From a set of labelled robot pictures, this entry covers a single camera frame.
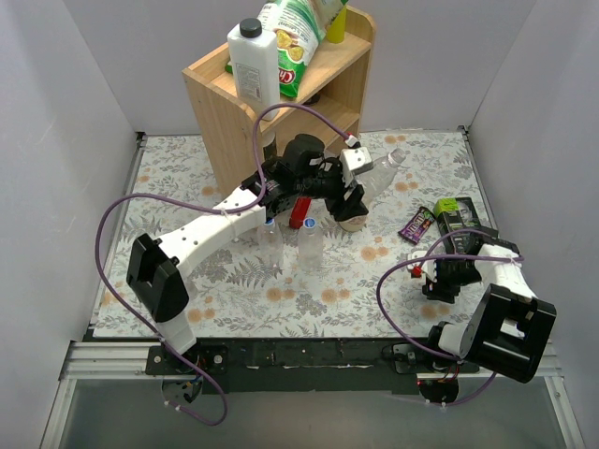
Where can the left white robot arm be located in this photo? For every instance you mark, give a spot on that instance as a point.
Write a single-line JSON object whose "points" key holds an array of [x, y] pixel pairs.
{"points": [[158, 268]]}

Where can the dark bottle in shelf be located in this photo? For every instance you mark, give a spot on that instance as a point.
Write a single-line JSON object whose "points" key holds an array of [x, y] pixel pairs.
{"points": [[269, 146]]}

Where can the black green box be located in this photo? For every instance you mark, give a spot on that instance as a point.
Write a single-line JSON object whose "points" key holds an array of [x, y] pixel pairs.
{"points": [[457, 213]]}

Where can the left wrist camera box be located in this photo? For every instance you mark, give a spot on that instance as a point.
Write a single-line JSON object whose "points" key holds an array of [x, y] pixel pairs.
{"points": [[356, 161]]}

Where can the red box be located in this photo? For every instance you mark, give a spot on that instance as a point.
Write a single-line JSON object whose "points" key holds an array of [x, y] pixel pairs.
{"points": [[299, 212]]}

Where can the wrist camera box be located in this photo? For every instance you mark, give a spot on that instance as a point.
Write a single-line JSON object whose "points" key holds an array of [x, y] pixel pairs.
{"points": [[422, 266], [356, 161]]}

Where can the floral table mat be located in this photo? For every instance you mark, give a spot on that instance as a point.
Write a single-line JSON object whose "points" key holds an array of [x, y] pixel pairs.
{"points": [[360, 289]]}

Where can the yellow bottle on shelf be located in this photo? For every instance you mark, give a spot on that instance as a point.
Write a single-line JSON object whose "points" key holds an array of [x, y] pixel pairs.
{"points": [[336, 31]]}

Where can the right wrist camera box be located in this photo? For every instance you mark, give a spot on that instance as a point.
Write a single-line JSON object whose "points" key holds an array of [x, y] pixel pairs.
{"points": [[422, 266]]}

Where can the wooden shelf unit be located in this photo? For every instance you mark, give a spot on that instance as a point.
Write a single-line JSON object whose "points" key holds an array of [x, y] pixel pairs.
{"points": [[338, 73]]}

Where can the green chips bag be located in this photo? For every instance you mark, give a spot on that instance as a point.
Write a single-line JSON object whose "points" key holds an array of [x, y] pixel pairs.
{"points": [[299, 26]]}

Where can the white bottle black cap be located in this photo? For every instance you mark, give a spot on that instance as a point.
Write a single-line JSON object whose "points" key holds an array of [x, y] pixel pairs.
{"points": [[254, 60]]}

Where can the black base bar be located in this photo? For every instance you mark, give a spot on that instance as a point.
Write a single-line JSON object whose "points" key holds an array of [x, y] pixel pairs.
{"points": [[314, 364]]}

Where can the clear plastic bottle front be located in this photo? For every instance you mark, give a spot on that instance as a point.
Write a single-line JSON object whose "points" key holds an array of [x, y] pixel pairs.
{"points": [[311, 248]]}

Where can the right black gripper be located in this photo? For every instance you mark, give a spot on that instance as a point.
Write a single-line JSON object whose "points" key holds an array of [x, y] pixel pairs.
{"points": [[437, 283]]}

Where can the purple candy bar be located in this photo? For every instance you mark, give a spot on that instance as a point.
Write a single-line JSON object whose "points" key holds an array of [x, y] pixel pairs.
{"points": [[417, 226]]}

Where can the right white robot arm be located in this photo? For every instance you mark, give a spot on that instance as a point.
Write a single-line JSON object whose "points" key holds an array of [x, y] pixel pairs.
{"points": [[510, 327]]}

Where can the beige lotion bottle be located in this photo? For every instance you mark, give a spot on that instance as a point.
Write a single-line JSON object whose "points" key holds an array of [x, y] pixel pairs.
{"points": [[354, 224]]}

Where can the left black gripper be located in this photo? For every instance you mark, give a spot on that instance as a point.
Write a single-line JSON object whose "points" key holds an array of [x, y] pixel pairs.
{"points": [[349, 200]]}

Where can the clear plastic bottle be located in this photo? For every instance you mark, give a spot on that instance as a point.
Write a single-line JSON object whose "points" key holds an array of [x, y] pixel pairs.
{"points": [[380, 177], [271, 245], [311, 248]]}

